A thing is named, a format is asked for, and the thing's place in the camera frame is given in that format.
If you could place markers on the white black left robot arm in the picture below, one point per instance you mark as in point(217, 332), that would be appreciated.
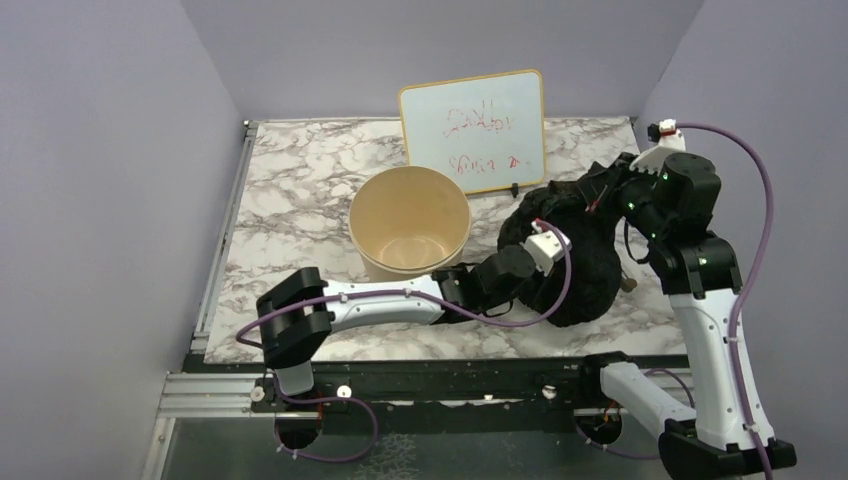
point(300, 312)

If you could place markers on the yellow framed whiteboard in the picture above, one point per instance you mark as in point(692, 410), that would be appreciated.
point(485, 132)

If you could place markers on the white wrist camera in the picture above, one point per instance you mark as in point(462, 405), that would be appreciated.
point(667, 139)
point(546, 245)

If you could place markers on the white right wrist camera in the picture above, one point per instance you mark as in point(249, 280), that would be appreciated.
point(667, 139)

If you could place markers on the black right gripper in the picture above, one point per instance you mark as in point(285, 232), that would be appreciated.
point(599, 189)

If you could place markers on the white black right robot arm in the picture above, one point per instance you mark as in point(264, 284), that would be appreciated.
point(725, 432)

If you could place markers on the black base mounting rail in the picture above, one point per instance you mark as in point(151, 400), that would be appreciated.
point(426, 397)

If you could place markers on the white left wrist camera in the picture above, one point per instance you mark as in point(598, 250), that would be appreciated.
point(546, 245)

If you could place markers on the small tan table scrap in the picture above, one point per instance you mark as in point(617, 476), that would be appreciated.
point(628, 284)

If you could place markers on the beige cylindrical trash bin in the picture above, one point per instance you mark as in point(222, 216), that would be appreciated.
point(409, 221)

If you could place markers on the black plastic trash bag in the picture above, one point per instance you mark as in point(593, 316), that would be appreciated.
point(596, 266)

